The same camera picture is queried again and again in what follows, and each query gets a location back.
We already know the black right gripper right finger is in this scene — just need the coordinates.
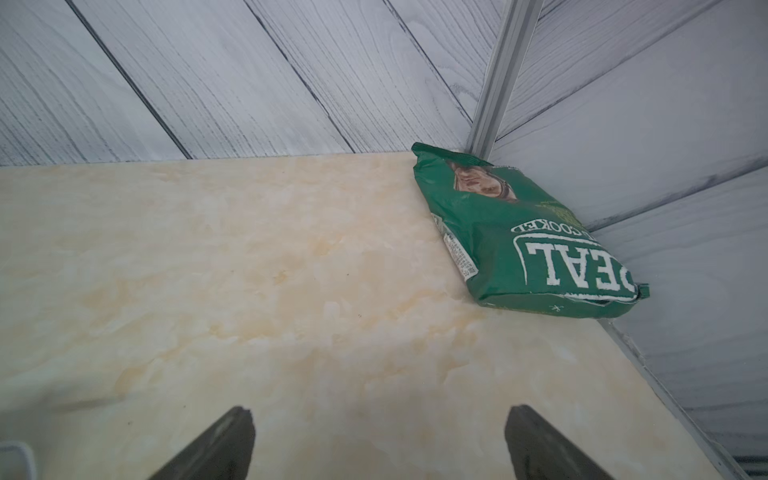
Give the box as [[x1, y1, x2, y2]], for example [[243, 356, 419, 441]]
[[504, 405, 613, 480]]

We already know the aluminium corner post right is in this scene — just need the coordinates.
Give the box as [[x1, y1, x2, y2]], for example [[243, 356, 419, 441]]
[[466, 0, 543, 160]]

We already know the white object at corner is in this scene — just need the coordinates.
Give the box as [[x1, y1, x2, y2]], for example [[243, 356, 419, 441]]
[[1, 440, 39, 480]]

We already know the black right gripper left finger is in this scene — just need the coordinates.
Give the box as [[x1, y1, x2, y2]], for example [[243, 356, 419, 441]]
[[150, 406, 256, 480]]

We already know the green snack bag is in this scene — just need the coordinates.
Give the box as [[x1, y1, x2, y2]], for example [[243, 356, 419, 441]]
[[411, 143, 650, 319]]

